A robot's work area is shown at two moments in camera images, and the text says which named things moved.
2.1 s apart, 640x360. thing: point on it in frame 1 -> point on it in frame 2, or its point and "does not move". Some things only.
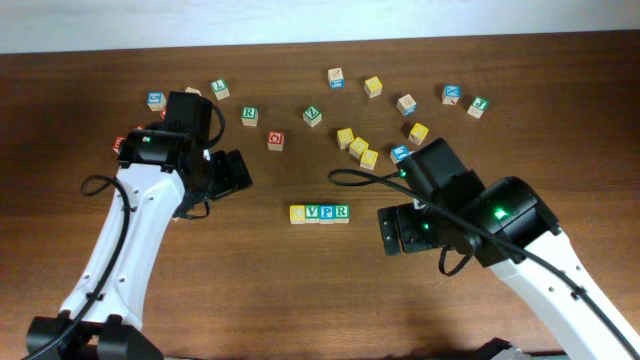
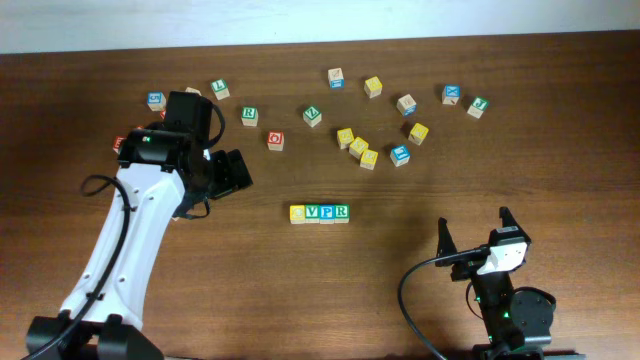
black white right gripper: (400, 230) -> (470, 267)
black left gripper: (232, 173) does not move
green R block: (342, 214) does not move
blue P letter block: (327, 214) does not move
